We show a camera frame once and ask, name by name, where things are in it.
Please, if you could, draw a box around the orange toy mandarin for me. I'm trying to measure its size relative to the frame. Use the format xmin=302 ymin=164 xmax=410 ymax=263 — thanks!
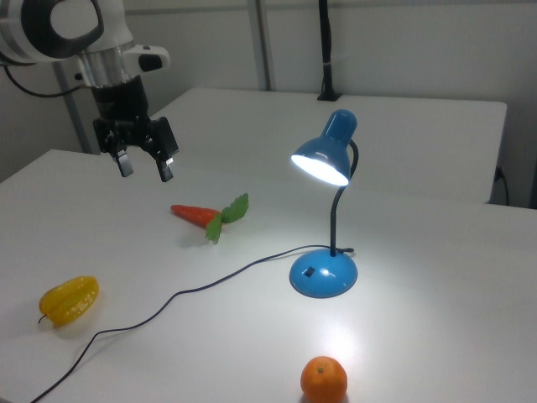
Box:
xmin=300 ymin=355 xmax=349 ymax=403

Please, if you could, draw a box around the grey metal frame post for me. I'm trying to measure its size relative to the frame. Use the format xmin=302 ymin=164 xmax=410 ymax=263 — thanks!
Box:
xmin=53 ymin=62 xmax=96 ymax=154

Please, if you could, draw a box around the thin black robot arm cable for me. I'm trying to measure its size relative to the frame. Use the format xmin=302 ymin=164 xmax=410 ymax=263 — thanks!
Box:
xmin=2 ymin=58 xmax=91 ymax=98

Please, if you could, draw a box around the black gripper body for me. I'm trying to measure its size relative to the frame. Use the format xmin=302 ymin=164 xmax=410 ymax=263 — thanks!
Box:
xmin=91 ymin=77 xmax=180 ymax=165

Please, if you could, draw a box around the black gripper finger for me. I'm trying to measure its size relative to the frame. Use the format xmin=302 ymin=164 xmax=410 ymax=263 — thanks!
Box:
xmin=116 ymin=149 xmax=135 ymax=179
xmin=154 ymin=155 xmax=175 ymax=183

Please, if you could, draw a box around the tall black clamped pole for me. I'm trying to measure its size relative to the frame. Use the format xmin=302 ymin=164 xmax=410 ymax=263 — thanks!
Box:
xmin=316 ymin=0 xmax=343 ymax=102

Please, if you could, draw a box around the black lamp power cable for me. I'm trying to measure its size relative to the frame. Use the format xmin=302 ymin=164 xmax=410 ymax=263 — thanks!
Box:
xmin=23 ymin=244 xmax=356 ymax=403

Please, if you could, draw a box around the yellow toy starfruit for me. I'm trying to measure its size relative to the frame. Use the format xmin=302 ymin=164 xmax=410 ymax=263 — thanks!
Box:
xmin=37 ymin=275 xmax=101 ymax=328

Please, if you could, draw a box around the orange toy carrot with leaves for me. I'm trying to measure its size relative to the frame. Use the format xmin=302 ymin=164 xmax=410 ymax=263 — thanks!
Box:
xmin=169 ymin=192 xmax=250 ymax=244

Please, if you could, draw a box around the blue gooseneck desk lamp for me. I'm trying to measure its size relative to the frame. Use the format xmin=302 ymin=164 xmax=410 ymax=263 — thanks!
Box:
xmin=288 ymin=108 xmax=360 ymax=300

